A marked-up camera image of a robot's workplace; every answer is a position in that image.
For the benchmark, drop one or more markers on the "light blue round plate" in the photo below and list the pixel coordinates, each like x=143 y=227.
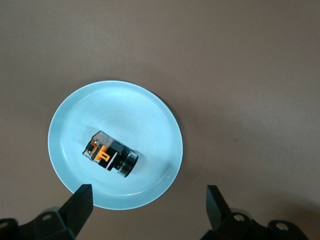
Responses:
x=140 y=112

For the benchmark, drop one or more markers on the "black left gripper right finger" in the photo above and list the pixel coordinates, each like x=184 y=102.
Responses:
x=222 y=220

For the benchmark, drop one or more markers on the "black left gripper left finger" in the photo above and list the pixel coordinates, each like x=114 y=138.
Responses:
x=75 y=212

